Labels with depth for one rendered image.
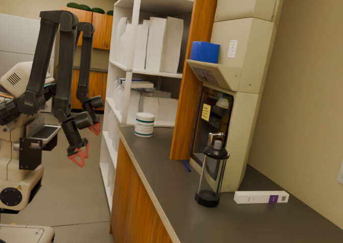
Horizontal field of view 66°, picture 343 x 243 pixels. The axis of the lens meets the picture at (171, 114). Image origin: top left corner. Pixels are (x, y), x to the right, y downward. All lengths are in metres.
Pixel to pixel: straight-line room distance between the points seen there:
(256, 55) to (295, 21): 0.49
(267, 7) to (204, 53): 0.32
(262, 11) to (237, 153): 0.61
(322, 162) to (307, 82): 0.39
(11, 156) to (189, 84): 0.97
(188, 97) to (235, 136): 0.39
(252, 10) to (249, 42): 0.12
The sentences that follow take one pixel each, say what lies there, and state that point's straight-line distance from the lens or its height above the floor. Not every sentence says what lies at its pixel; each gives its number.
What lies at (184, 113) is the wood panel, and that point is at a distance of 1.47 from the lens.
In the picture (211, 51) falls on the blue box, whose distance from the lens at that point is 1.29.
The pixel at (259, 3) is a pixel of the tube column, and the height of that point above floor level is 1.76.
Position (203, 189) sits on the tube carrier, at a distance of 1.13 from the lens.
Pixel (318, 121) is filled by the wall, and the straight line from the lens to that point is 1.41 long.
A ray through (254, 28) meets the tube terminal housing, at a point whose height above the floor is 1.67.
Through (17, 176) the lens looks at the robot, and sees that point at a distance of 1.53.
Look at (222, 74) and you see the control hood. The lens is 1.10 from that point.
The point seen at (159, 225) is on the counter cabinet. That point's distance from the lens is 1.21.
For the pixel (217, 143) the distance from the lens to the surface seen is 1.08.
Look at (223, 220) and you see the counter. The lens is 1.11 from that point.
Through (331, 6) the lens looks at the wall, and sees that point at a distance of 1.50.
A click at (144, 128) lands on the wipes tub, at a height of 1.01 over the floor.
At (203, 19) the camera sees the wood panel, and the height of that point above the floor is 1.72.
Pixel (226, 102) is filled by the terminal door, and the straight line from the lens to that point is 1.19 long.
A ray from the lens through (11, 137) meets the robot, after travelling 1.49.
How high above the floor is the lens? 1.52
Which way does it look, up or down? 12 degrees down
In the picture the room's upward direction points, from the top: 9 degrees clockwise
